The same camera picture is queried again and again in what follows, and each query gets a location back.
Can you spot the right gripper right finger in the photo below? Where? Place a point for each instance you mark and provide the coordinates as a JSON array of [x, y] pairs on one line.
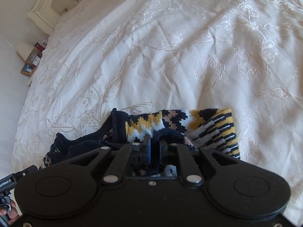
[[180, 156]]

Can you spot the person's left hand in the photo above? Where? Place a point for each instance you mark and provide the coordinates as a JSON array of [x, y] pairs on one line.
[[13, 214]]

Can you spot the navy yellow patterned knit sweater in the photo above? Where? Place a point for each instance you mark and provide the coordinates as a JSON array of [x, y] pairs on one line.
[[213, 128]]

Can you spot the cream left nightstand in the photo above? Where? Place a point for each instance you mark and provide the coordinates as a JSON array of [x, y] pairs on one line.
[[31, 79]]

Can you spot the wooden picture frame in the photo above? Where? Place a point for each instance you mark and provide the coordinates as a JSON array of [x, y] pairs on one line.
[[28, 69]]

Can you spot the white embroidered bedspread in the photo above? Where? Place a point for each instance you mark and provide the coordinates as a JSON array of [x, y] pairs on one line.
[[146, 56]]

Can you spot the white table lamp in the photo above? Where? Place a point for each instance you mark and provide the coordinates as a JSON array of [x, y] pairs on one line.
[[24, 50]]

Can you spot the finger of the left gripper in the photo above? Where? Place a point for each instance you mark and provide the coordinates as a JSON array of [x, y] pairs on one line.
[[9, 182]]

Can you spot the red bottle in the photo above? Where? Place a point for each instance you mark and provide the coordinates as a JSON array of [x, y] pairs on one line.
[[39, 47]]

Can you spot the small white alarm clock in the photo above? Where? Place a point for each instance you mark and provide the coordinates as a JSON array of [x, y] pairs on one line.
[[36, 60]]

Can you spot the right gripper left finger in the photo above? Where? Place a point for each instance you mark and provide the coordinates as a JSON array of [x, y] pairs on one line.
[[127, 157]]

